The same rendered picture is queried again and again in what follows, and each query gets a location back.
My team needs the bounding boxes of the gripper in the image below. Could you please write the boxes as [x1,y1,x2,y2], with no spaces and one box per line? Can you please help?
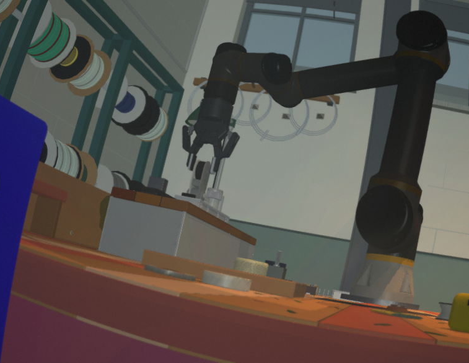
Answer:
[181,97,241,172]

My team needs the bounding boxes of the white lead block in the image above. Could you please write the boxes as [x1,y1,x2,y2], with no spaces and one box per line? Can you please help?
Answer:
[188,160,213,198]

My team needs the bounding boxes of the clear drift rack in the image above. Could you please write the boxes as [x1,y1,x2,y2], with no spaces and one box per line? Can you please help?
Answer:
[203,186,225,210]

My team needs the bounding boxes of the green spool rack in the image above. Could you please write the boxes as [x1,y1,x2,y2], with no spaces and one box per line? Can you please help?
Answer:
[0,0,186,187]

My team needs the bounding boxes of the grey block with pin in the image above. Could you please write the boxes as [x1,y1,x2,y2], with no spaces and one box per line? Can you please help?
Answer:
[266,250,288,279]

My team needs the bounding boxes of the green hanging cloth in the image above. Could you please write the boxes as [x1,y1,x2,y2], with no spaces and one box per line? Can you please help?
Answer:
[182,105,201,128]

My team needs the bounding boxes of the grey box with wooden top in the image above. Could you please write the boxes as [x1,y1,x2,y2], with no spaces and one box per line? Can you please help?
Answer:
[99,186,257,268]

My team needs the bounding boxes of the beige tape roll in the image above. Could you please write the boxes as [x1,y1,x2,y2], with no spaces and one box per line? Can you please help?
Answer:
[234,256,270,274]

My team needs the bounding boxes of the flat grey disc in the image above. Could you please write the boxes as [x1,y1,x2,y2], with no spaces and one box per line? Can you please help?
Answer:
[144,263,198,282]

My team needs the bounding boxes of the thick grey disc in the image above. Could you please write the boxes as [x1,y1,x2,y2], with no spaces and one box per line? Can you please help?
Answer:
[201,269,253,292]

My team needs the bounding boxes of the brown wooden crate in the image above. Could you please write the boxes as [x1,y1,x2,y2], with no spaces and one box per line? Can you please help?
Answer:
[24,162,111,250]

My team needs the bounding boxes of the wooden board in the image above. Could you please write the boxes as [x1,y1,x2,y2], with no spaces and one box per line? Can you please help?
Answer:
[141,249,308,298]

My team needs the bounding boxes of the window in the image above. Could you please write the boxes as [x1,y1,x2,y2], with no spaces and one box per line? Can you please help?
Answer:
[235,0,362,91]
[418,0,469,112]

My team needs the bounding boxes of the blue box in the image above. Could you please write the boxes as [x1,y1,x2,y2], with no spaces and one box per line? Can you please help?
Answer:
[0,90,49,363]

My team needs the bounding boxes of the yellow device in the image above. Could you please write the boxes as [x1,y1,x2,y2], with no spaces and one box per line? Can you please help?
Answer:
[448,292,469,335]

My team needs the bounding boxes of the white cord spool brown flanges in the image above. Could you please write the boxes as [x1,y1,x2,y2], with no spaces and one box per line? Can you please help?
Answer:
[68,144,99,183]
[67,50,112,98]

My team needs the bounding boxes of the wooden peg rail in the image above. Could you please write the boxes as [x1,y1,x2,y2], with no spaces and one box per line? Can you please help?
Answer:
[193,77,341,105]

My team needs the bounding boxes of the black and yellow cord spool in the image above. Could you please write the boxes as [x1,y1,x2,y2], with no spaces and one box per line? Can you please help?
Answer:
[48,35,95,83]

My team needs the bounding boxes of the green cord spool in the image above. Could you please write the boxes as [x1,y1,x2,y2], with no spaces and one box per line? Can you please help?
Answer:
[27,2,77,69]

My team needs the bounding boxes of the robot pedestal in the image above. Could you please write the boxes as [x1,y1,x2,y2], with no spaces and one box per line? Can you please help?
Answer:
[348,258,421,307]

